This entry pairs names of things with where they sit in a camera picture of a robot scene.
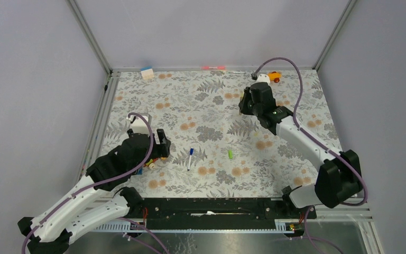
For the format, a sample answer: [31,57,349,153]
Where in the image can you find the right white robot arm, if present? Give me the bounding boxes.
[239,82,364,218]

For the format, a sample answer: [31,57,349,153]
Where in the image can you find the red yellow toy brick car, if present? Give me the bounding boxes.
[144,157,167,169]

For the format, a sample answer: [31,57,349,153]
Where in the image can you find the white block with blue top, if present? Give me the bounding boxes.
[140,66,155,80]

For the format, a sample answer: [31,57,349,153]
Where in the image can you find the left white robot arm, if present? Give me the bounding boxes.
[17,129,171,253]

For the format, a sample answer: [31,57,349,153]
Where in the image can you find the purple cable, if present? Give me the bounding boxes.
[21,112,155,254]
[252,57,369,207]

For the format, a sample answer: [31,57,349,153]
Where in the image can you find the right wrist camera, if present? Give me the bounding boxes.
[251,73,270,85]

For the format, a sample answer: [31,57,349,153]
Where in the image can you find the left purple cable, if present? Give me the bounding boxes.
[21,112,155,254]

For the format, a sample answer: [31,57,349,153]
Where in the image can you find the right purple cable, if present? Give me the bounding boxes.
[252,57,369,207]

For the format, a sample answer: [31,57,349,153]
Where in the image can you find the pink marker pen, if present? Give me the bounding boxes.
[200,66,226,70]

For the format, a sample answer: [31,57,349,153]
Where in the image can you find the floral patterned table mat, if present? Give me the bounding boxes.
[90,69,358,199]

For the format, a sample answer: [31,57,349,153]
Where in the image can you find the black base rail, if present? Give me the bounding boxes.
[122,198,317,231]

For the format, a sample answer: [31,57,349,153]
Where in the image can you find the white pen with blue tip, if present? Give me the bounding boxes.
[187,154,193,171]

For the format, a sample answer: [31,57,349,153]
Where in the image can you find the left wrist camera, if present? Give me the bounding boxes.
[126,115,150,135]

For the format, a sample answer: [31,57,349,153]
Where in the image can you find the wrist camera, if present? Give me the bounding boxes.
[126,115,150,135]
[251,73,270,85]

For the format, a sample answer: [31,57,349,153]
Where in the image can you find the orange toy car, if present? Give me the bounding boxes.
[267,71,282,83]

